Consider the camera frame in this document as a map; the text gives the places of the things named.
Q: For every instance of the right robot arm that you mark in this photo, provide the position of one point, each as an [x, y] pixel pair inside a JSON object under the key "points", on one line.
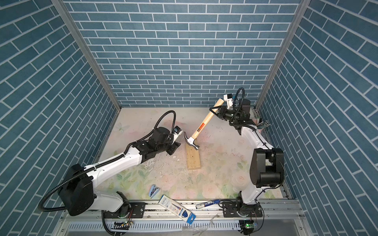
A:
{"points": [[267, 164]]}

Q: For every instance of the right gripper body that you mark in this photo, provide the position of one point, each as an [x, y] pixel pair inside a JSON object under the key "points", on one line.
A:
{"points": [[232, 117]]}

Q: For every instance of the blue white marker pen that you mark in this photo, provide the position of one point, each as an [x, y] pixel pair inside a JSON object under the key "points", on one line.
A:
{"points": [[208, 203]]}

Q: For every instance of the wooden claw hammer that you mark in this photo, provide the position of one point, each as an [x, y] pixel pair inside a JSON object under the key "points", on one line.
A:
{"points": [[191, 140]]}

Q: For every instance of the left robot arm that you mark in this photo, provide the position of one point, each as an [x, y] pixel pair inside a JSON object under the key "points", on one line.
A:
{"points": [[77, 193]]}

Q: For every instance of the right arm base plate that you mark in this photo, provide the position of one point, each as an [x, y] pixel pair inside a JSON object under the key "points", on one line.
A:
{"points": [[231, 209]]}

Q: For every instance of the blue stapler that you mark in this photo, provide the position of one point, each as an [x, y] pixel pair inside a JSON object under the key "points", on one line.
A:
{"points": [[154, 190]]}

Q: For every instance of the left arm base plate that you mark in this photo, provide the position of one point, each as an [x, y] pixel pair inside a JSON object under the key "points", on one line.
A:
{"points": [[130, 211]]}

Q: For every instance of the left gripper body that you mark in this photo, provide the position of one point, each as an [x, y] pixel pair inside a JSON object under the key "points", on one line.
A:
{"points": [[166, 146]]}

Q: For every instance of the wooden plank with nails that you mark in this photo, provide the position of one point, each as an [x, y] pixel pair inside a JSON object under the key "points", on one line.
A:
{"points": [[193, 159]]}

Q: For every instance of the pink cup with tools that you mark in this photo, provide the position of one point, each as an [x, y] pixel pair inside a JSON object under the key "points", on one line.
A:
{"points": [[260, 123]]}

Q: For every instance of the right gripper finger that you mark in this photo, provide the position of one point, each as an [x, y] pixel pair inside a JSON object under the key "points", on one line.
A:
{"points": [[215, 109], [221, 116]]}

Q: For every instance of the white blue toothpaste box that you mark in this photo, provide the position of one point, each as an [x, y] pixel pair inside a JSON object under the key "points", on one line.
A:
{"points": [[177, 209]]}

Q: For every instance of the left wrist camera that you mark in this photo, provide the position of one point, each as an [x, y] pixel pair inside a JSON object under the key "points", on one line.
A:
{"points": [[177, 131]]}

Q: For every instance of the clear plastic wrapper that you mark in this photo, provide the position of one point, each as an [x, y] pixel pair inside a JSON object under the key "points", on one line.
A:
{"points": [[199, 228]]}

